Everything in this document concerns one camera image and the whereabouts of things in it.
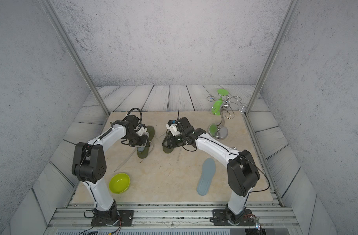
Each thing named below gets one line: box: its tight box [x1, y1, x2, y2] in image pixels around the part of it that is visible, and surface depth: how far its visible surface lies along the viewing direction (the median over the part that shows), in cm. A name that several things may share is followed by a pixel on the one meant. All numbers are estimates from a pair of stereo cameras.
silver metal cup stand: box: [206, 94, 247, 141], surface depth 96 cm
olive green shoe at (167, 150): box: [162, 146, 175, 154], surface depth 100 cm
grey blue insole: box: [196, 157, 217, 196], surface depth 88 cm
